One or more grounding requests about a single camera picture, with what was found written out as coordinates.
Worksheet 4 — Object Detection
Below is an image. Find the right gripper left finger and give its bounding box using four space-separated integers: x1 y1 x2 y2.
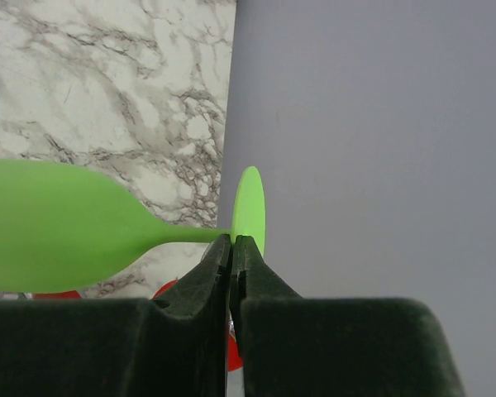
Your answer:
0 236 231 396

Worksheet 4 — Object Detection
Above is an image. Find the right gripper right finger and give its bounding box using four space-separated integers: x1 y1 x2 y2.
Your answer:
230 237 465 396

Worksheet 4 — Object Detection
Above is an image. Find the green wine glass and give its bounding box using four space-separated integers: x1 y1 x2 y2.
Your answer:
0 159 266 293

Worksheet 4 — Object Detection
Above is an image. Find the red plastic wine glass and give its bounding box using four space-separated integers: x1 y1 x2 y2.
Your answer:
31 279 243 372

